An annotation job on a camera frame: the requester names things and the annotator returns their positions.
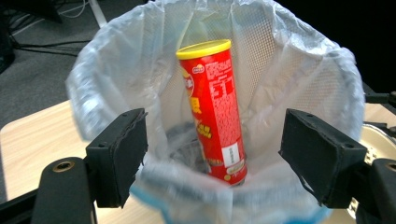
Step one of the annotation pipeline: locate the red chip can yellow lid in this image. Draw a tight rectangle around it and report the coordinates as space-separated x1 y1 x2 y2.
175 38 249 187

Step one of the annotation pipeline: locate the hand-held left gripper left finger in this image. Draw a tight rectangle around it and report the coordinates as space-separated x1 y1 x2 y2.
85 107 149 209

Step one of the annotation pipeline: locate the dark cabinet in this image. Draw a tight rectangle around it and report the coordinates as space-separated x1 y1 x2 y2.
0 0 64 23

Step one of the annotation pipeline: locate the black floor cable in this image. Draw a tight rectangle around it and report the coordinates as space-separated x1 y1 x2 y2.
8 37 92 58

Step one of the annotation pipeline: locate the white metal stand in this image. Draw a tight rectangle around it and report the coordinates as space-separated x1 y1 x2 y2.
88 0 108 30

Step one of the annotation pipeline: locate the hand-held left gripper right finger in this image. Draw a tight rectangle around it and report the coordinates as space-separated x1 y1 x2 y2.
278 107 369 209

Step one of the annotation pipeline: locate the grey bin with blue bag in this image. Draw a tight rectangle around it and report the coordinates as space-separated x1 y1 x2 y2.
64 0 366 224

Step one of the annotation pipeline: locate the white floor cable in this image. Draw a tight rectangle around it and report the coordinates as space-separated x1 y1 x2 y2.
8 0 92 36

